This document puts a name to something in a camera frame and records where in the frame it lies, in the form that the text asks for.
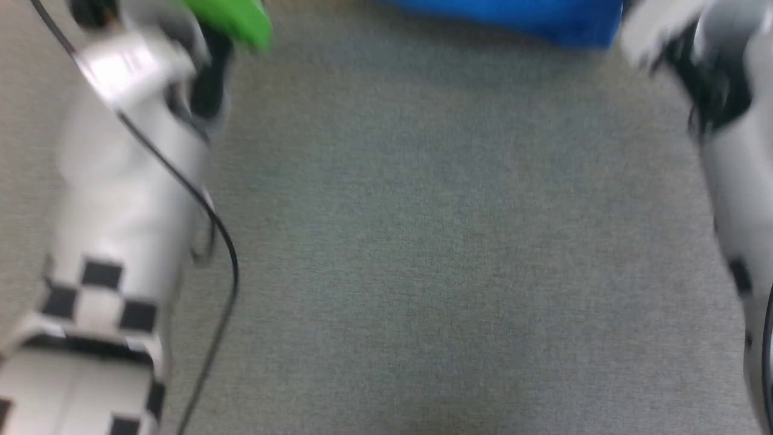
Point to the blue garment with white lining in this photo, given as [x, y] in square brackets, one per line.
[513, 18]

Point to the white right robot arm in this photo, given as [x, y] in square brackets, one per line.
[740, 181]

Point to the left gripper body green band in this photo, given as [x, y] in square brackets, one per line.
[238, 21]

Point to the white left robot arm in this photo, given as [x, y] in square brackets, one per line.
[115, 211]

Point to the grey fabric sofa seat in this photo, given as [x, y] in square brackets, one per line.
[453, 241]

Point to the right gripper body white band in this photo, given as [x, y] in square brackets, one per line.
[661, 27]

